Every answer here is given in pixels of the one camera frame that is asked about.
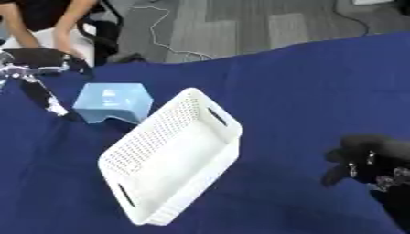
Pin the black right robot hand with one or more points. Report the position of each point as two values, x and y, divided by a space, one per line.
373 146

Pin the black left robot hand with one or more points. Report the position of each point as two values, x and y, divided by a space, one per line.
42 59

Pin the light blue plastic box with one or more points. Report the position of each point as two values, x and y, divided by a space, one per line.
112 102

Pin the person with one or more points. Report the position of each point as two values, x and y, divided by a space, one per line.
37 15

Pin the black office chair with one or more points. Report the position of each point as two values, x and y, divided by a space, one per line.
106 33

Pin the white flat object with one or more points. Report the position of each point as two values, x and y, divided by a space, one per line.
372 2

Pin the white perforated plastic basket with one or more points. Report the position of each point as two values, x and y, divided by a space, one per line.
176 158

